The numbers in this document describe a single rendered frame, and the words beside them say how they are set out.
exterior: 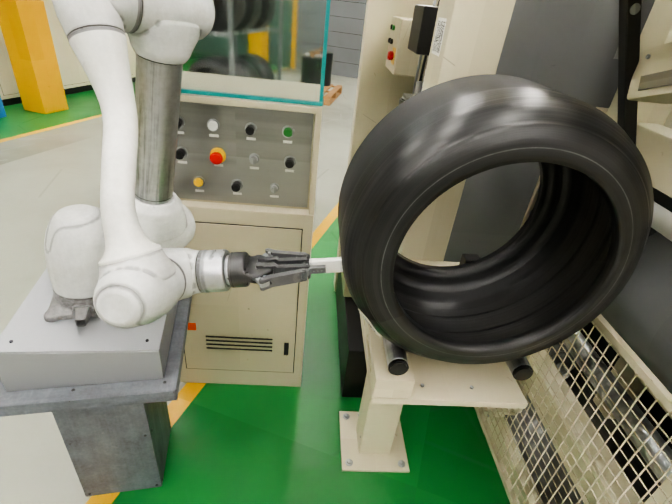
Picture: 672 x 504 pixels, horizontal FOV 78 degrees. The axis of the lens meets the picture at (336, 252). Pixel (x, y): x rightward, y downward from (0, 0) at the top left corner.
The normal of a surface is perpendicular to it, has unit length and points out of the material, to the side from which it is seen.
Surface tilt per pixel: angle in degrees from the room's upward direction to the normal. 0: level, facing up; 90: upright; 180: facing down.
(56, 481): 0
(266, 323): 90
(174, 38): 108
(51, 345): 5
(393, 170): 66
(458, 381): 0
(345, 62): 90
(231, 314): 90
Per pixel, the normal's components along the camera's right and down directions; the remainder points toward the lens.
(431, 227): 0.04, 0.53
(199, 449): 0.10, -0.85
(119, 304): 0.04, 0.33
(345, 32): -0.32, 0.48
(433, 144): -0.40, -0.15
